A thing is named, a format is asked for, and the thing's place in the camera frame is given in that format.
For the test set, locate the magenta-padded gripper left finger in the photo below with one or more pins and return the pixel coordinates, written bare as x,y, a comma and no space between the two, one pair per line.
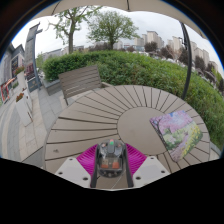
71,170

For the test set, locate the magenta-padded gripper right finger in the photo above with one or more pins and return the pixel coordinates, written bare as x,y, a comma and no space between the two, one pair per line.
150,168

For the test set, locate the grey stone planter wall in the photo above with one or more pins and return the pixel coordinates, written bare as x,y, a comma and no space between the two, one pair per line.
52,87

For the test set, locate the thin-crowned tree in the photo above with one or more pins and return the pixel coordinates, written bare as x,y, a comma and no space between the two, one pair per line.
70,33

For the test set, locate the grey slatted outdoor chair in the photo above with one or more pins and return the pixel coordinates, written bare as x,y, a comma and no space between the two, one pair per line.
80,80

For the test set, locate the distant apartment buildings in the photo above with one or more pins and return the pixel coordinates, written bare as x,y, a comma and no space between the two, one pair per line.
153,38

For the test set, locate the grey storefront building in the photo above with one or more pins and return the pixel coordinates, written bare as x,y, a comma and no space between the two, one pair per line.
10,73

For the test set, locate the beige patio umbrella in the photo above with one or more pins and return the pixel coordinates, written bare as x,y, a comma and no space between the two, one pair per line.
100,4

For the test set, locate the tall grey sign pylon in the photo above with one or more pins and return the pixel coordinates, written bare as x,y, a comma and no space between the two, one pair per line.
30,53

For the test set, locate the white flower planter box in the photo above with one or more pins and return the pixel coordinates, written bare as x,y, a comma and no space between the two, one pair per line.
20,78
24,110

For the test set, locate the dense-crowned green tree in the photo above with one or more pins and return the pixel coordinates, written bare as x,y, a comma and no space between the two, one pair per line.
111,28

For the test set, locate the green hedge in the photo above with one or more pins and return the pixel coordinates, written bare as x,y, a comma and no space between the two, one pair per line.
140,70

